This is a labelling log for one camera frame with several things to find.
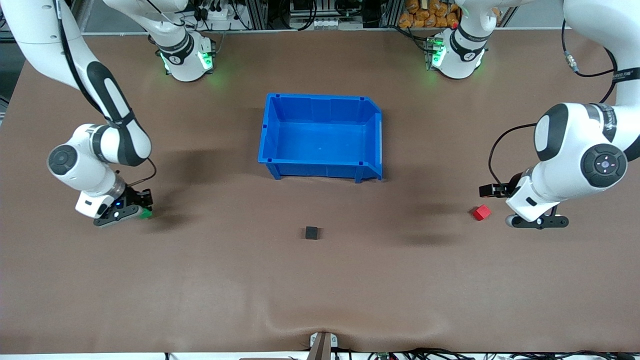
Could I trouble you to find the brown table mat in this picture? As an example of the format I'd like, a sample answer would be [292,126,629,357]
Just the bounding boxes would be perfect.
[0,29,640,354]

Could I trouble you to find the blue plastic storage bin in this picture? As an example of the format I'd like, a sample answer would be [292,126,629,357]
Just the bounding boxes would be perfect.
[257,93,384,184]

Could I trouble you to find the orange snack bag pile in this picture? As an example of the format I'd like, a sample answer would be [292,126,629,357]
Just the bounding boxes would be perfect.
[398,0,461,29]

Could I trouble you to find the white power strip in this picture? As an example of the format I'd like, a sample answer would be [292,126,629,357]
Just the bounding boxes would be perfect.
[192,0,234,24]

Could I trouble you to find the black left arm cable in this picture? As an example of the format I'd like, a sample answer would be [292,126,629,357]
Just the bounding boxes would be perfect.
[488,20,619,187]

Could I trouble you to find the black cable bundle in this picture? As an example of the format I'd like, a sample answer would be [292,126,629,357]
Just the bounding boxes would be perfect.
[367,347,640,360]

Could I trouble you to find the aluminium frame post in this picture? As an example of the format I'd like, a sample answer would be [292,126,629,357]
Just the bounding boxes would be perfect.
[380,0,405,28]
[245,0,271,31]

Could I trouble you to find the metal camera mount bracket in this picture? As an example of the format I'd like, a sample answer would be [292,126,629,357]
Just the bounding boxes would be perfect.
[307,331,340,360]

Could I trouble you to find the silver table edge rail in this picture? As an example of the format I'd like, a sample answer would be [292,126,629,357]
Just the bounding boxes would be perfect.
[80,26,566,37]

